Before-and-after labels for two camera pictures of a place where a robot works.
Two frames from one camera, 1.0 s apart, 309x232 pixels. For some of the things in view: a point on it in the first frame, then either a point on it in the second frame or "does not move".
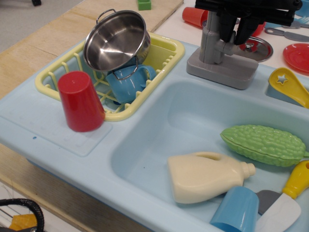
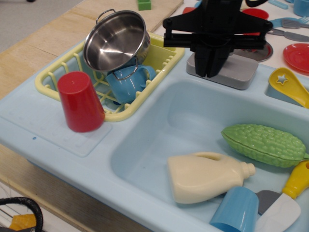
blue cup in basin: (238, 207) does not move
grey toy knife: (293, 36) does not move
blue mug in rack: (124, 83) does not move
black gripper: (279, 11) to (213, 31)
